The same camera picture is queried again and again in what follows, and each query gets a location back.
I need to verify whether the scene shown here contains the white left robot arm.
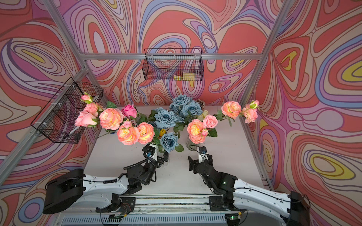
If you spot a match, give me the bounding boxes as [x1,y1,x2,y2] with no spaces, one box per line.
[42,153,169,215]

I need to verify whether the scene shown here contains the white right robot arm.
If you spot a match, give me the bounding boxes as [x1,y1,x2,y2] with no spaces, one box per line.
[188,154,311,226]

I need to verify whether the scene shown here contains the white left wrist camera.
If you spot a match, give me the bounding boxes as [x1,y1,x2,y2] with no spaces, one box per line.
[142,144,158,163]

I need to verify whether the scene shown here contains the magenta rose stem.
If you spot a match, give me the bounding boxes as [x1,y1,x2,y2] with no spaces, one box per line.
[121,105,138,119]

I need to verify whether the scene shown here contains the yellow sponge in basket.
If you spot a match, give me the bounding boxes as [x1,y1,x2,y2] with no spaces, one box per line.
[173,73,196,82]

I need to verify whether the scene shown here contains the metal base rail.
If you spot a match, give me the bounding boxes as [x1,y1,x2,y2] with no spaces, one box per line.
[50,194,283,226]

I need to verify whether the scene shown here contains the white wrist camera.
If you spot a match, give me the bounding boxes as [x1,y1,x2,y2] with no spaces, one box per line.
[197,146,208,163]
[142,144,158,163]

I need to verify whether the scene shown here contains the pink peony flower branch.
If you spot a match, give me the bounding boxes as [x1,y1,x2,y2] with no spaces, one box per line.
[81,93,125,131]

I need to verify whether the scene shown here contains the black wire basket back wall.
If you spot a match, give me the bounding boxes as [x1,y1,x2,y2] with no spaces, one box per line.
[142,48,204,81]

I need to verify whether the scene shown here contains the white ribbed ceramic vase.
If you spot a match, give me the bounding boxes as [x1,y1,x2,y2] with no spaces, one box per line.
[158,147,169,162]

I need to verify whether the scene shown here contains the pink peony branch right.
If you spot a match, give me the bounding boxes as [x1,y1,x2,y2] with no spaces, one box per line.
[214,100,259,124]

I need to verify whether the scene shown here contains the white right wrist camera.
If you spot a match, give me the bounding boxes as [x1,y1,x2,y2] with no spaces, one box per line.
[197,146,208,163]

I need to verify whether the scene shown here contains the blue rose bunch glass vase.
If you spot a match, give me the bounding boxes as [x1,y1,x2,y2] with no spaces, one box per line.
[169,95,203,120]

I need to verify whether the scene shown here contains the black wire basket left wall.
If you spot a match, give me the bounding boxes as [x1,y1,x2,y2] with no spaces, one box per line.
[31,78,103,144]

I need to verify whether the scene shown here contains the pink peony bunch glass vase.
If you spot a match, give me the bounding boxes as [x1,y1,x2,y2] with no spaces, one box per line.
[187,115,218,144]

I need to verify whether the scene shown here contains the light pink rose stem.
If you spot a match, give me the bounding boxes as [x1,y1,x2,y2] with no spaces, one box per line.
[74,111,98,127]

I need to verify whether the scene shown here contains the clear ribbed glass vase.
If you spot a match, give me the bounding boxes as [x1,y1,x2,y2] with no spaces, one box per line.
[186,138,201,151]

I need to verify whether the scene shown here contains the black wire basket wall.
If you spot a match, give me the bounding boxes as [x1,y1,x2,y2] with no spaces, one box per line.
[142,48,204,81]
[31,78,103,144]

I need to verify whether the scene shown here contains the blue rose bunch white vase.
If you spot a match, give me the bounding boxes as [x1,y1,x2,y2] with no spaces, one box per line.
[137,107,184,153]

